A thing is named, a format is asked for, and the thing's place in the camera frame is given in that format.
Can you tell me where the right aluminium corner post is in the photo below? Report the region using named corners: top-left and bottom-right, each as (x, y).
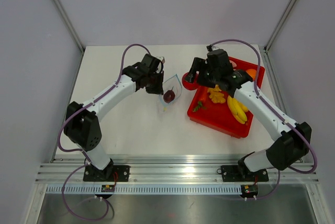
top-left (264, 0), bottom-right (299, 53)

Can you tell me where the right circuit board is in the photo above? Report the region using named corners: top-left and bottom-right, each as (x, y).
top-left (241, 185), bottom-right (259, 197)

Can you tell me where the red plastic tray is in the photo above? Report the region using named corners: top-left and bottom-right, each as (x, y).
top-left (186, 55), bottom-right (265, 139)

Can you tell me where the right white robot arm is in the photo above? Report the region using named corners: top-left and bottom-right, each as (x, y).
top-left (184, 49), bottom-right (316, 180)

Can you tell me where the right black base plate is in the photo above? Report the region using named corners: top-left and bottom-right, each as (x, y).
top-left (216, 165), bottom-right (269, 182)

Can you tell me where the yellow banana bunch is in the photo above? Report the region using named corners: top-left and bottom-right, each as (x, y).
top-left (227, 96), bottom-right (249, 125)

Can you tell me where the red tomato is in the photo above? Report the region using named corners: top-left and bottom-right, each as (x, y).
top-left (182, 72), bottom-right (199, 91)

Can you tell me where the watermelon slice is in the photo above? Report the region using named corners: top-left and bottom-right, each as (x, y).
top-left (230, 61), bottom-right (237, 69)

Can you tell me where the aluminium corner post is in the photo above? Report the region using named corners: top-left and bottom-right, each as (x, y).
top-left (264, 0), bottom-right (299, 53)
top-left (51, 0), bottom-right (85, 56)

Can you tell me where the clear zip top bag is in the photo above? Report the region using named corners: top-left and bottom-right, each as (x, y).
top-left (157, 74), bottom-right (183, 115)

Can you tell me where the orange fruit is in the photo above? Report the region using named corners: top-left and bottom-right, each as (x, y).
top-left (246, 69), bottom-right (257, 77)

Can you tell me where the left aluminium corner post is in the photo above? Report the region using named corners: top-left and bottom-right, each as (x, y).
top-left (51, 0), bottom-right (85, 56)

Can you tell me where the circuit board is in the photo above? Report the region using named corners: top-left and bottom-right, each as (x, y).
top-left (101, 184), bottom-right (115, 193)
top-left (241, 185), bottom-right (259, 197)

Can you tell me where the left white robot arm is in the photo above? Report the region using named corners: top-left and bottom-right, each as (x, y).
top-left (63, 53), bottom-right (165, 181)

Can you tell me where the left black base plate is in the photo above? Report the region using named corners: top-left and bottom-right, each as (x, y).
top-left (83, 165), bottom-right (130, 182)

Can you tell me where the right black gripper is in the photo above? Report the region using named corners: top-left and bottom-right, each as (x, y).
top-left (185, 58), bottom-right (220, 88)

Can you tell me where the left circuit board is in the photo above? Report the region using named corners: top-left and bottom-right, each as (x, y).
top-left (101, 184), bottom-right (115, 193)

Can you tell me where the yellow ginger root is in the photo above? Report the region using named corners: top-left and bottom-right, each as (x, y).
top-left (207, 85), bottom-right (226, 104)

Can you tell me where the white slotted cable duct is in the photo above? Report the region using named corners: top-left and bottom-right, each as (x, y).
top-left (46, 184), bottom-right (242, 195)

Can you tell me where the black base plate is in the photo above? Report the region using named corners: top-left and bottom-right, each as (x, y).
top-left (216, 165), bottom-right (269, 182)
top-left (83, 165), bottom-right (130, 182)

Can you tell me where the aluminium rail frame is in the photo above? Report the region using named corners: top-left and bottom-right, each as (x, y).
top-left (35, 154), bottom-right (319, 185)

